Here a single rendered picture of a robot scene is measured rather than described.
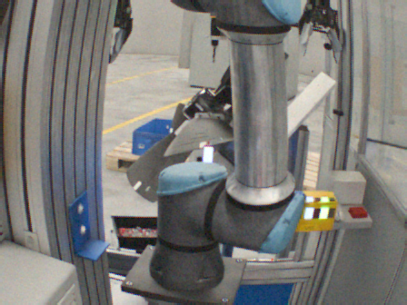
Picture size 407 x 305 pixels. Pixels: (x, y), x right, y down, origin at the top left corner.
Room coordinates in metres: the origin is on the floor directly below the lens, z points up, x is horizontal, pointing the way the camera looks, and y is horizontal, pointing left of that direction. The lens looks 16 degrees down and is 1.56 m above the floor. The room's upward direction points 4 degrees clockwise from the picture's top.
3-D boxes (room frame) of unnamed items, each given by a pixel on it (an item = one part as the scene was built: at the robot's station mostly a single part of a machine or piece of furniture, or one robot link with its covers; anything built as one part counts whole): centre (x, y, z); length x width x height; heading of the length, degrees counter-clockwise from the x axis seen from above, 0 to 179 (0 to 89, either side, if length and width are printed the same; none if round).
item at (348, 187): (1.86, -0.59, 0.92); 0.17 x 0.16 x 0.11; 90
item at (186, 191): (0.90, 0.01, 1.20); 0.13 x 0.12 x 0.14; 62
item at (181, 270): (0.90, 0.02, 1.09); 0.15 x 0.15 x 0.10
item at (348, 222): (1.79, -0.56, 0.85); 0.36 x 0.24 x 0.03; 0
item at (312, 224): (1.31, -0.31, 1.02); 0.16 x 0.10 x 0.11; 90
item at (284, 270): (1.31, 0.09, 0.82); 0.90 x 0.04 x 0.08; 90
